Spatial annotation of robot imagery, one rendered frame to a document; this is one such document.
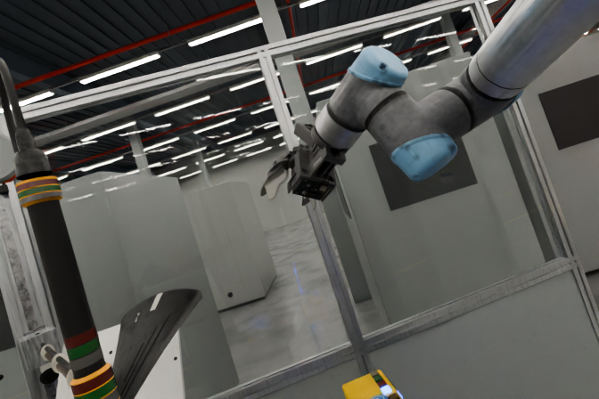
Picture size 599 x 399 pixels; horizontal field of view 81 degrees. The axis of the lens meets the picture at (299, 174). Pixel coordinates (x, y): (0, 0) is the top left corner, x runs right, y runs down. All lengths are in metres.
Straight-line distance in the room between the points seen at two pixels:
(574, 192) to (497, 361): 2.75
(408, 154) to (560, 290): 1.22
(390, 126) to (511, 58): 0.15
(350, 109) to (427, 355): 1.04
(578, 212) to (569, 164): 0.44
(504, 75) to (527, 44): 0.05
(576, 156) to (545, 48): 3.66
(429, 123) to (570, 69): 3.76
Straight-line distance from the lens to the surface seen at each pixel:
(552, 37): 0.45
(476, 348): 1.48
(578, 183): 4.10
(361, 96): 0.51
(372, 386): 0.91
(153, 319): 0.68
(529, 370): 1.61
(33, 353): 1.11
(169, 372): 0.89
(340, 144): 0.56
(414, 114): 0.49
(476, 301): 1.44
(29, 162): 0.53
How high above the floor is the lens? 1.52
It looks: 3 degrees up
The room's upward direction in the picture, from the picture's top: 18 degrees counter-clockwise
